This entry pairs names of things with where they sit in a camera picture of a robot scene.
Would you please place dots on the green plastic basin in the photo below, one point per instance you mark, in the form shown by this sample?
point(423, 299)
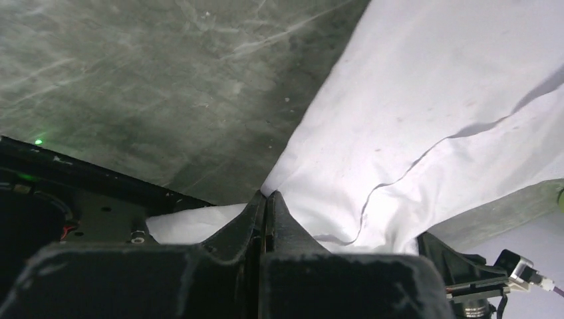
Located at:
point(560, 201)

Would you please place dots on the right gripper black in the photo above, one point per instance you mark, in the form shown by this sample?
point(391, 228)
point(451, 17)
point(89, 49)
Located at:
point(301, 279)

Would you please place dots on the white shirt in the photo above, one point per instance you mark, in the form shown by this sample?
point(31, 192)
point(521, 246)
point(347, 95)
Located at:
point(390, 117)

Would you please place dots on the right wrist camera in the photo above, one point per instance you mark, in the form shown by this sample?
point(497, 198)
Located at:
point(521, 273)

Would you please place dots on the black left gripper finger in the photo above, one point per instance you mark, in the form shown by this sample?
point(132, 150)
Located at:
point(214, 279)

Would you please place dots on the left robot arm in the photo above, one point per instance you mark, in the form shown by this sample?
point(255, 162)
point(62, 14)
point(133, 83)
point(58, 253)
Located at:
point(48, 198)

